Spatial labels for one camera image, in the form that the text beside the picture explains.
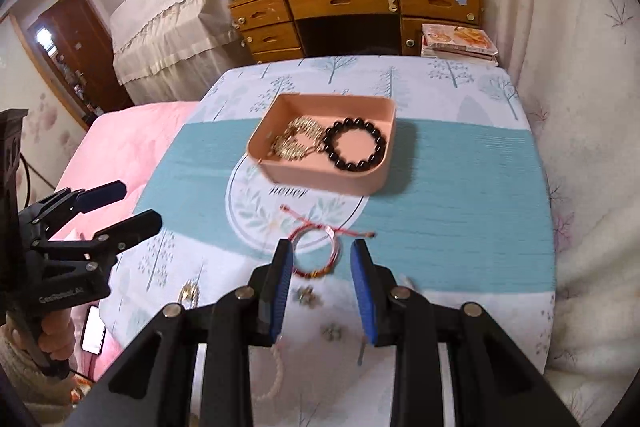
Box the small gold earring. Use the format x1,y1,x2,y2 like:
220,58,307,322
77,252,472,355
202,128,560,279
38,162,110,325
178,281,200,309

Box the stack of books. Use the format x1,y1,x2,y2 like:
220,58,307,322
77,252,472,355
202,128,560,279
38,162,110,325
421,24,499,66

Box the tree print table cloth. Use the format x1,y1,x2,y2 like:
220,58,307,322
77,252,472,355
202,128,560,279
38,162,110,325
96,54,558,427

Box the wooden door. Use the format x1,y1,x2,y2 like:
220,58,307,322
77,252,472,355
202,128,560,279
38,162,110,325
29,0,134,114

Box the white pearl bracelet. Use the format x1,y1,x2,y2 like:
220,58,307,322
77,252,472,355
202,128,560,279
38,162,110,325
252,340,286,403

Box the black bead bracelet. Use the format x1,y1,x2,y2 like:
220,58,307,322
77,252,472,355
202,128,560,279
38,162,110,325
322,116,388,172

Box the pink jewelry tray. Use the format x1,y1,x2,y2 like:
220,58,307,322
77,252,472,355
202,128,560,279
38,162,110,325
246,93,396,196

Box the cream lace furniture cover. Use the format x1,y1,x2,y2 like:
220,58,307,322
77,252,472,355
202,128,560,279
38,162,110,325
110,0,253,105

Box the white smartphone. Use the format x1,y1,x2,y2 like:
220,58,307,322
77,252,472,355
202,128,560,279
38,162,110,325
80,305,106,355

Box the red string bracelet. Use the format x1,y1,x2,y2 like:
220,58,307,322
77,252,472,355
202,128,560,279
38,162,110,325
278,204,377,281

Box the left hand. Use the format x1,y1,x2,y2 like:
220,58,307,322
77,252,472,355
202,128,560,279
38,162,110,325
37,309,75,361

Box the floral white curtain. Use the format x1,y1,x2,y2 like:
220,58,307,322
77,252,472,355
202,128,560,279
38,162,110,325
483,0,639,426

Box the pink blanket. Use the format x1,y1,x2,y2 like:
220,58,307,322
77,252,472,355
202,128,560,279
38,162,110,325
54,102,213,381

